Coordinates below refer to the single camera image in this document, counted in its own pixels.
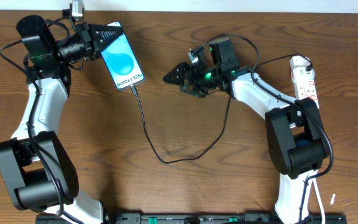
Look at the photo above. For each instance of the white power strip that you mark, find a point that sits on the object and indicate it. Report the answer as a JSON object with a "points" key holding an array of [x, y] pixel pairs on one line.
{"points": [[302, 76]]}

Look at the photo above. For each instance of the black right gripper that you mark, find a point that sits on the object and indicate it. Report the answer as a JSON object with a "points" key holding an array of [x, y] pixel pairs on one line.
{"points": [[192, 78]]}

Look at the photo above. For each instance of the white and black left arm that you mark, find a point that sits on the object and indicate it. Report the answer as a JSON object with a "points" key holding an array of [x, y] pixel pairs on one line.
{"points": [[35, 167]]}

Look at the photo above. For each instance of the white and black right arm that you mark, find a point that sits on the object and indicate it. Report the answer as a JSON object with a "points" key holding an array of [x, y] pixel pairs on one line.
{"points": [[298, 145]]}

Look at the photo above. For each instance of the blue Samsung Galaxy smartphone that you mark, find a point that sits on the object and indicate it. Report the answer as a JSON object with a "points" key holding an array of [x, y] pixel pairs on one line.
{"points": [[122, 63]]}

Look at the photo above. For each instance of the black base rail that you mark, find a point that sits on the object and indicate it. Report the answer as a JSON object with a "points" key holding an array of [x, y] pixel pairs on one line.
{"points": [[252, 217]]}

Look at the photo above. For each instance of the white paper scrap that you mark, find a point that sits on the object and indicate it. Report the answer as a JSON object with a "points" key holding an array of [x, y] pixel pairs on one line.
{"points": [[332, 199]]}

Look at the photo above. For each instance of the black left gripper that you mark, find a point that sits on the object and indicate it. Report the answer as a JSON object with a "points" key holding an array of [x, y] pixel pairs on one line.
{"points": [[86, 41]]}

